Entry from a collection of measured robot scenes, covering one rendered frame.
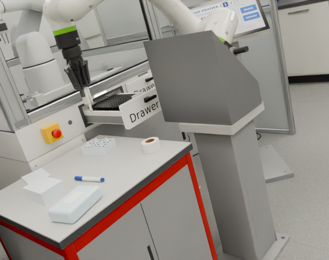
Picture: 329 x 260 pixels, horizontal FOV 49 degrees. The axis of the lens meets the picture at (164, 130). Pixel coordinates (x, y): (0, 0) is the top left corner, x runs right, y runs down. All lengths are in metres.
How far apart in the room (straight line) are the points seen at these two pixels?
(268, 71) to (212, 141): 1.55
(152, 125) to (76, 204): 1.07
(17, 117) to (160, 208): 0.71
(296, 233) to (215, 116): 0.87
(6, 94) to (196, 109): 0.78
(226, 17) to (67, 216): 1.03
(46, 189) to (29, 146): 0.41
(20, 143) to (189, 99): 0.73
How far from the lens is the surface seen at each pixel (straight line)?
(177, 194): 1.39
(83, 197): 1.14
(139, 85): 1.99
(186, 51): 1.47
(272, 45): 2.99
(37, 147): 1.67
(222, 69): 1.41
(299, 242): 2.03
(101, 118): 1.69
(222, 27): 1.60
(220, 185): 1.71
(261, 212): 1.84
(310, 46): 4.28
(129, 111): 1.55
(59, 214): 1.12
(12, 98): 1.61
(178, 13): 1.73
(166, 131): 2.18
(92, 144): 1.59
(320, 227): 2.11
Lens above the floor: 1.29
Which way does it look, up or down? 19 degrees down
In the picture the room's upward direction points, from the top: 16 degrees counter-clockwise
